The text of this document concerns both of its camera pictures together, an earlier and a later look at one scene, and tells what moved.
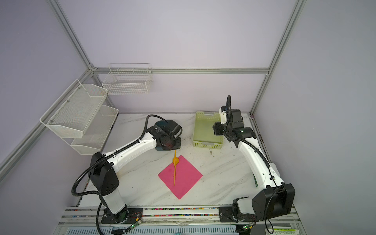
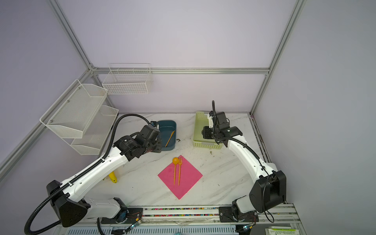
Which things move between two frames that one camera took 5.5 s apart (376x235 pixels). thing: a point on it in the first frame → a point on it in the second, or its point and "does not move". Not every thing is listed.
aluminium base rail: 278,221 does not move
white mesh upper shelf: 71,114 does not move
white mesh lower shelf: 96,132 does not move
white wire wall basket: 127,79 does not move
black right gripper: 215,128 → 204,132
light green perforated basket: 203,134 does not move
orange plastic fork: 176,159 → 179,161
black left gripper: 177,146 → 158,148
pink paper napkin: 186,176 does not move
